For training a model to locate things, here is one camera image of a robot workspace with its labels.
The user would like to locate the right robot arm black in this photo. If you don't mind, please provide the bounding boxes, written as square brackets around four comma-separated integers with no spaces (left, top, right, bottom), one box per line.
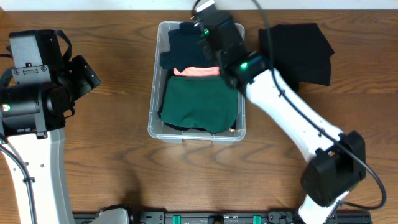
[192,6,366,223]

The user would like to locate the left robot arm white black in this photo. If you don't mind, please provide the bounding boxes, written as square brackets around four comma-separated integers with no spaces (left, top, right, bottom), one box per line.
[1,29,129,223]

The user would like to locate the black mounting rail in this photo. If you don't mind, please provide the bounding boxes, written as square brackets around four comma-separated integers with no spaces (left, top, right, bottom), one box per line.
[73,211,373,224]

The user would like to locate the black cloth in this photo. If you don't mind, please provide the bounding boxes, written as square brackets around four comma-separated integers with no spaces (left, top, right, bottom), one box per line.
[259,23,335,92]

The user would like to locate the pink garment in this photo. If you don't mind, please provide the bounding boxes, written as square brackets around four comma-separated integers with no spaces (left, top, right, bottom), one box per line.
[173,67,220,77]

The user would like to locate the green garment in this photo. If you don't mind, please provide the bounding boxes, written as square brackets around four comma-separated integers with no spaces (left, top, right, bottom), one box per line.
[160,74,239,134]

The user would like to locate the clear plastic storage bin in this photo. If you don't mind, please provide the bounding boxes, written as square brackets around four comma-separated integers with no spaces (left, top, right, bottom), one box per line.
[147,21,246,145]

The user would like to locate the dark teal garment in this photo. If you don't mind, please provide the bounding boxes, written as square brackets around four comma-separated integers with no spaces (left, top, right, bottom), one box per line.
[160,22,216,72]

